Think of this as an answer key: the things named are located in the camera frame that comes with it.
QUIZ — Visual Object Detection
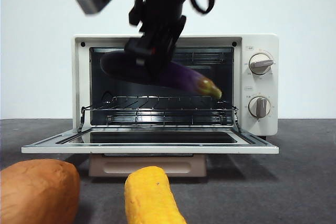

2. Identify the purple eggplant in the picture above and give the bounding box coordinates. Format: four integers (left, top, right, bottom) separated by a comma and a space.
99, 52, 223, 98

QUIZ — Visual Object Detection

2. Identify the cream Toshiba toaster oven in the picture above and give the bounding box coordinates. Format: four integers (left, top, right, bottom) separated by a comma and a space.
72, 34, 279, 141

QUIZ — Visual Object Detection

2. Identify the brown sweet potato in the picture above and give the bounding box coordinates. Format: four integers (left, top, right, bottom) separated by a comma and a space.
0, 159, 81, 224

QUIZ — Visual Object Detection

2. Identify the glass oven door with handle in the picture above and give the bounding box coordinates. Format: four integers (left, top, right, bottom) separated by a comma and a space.
21, 126, 279, 177

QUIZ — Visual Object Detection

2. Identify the metal wire oven rack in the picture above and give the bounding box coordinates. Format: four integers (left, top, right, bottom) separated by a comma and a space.
78, 95, 241, 133

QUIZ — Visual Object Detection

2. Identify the beige temperature knob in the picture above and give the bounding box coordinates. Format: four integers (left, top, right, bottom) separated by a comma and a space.
248, 53, 274, 76

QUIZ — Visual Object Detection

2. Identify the yellow corn cob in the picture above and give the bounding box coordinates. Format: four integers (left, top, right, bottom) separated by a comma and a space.
124, 166, 187, 224

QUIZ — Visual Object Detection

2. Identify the beige timer knob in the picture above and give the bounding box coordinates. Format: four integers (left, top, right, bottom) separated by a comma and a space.
248, 96, 271, 119

